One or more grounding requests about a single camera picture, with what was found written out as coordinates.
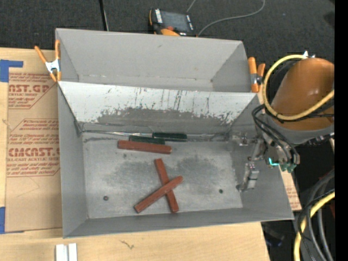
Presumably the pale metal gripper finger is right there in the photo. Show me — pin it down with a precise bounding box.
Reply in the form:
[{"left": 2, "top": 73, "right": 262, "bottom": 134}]
[
  {"left": 235, "top": 161, "right": 260, "bottom": 192},
  {"left": 231, "top": 134, "right": 258, "bottom": 147}
]

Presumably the dark green flat block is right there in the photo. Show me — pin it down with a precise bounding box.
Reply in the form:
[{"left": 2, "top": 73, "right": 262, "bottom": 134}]
[
  {"left": 128, "top": 135, "right": 166, "bottom": 146},
  {"left": 152, "top": 132, "right": 188, "bottom": 142}
]

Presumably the red-brown flat block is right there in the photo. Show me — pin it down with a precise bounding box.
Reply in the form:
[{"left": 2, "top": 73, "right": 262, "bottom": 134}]
[
  {"left": 117, "top": 140, "right": 173, "bottom": 155},
  {"left": 153, "top": 158, "right": 180, "bottom": 214},
  {"left": 133, "top": 176, "right": 184, "bottom": 214}
]

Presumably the grey metal bin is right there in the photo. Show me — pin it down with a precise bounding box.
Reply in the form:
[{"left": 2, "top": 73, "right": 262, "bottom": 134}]
[{"left": 55, "top": 28, "right": 295, "bottom": 239}]

